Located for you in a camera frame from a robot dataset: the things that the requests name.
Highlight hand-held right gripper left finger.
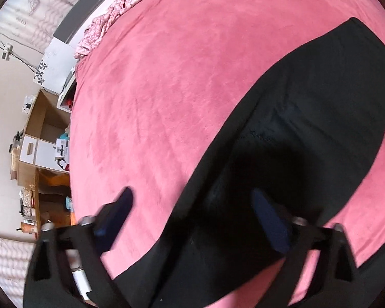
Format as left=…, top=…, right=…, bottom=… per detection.
left=23, top=187, right=135, bottom=308

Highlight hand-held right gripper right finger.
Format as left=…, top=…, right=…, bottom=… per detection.
left=250, top=189, right=361, bottom=308

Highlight black pants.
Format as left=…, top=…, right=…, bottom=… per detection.
left=114, top=17, right=385, bottom=308

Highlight white drawer cabinet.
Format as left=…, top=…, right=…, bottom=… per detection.
left=19, top=135, right=70, bottom=170

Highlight wave print side curtain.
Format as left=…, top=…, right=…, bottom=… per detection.
left=0, top=234, right=36, bottom=305

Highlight wooden desk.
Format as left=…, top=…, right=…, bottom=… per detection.
left=9, top=89, right=73, bottom=232

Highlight pink bed blanket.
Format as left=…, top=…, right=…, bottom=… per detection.
left=69, top=0, right=385, bottom=305

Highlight white nightstand with flower print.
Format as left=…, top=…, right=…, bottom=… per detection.
left=34, top=37, right=78, bottom=111

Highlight pink floral cloth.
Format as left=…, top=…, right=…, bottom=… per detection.
left=74, top=0, right=146, bottom=59

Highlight grey and white bed headboard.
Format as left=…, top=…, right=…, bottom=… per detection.
left=53, top=0, right=138, bottom=44

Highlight ship print window curtain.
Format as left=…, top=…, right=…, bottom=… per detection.
left=0, top=0, right=97, bottom=52

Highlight black wall cable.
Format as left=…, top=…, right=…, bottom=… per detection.
left=0, top=36, right=40, bottom=71

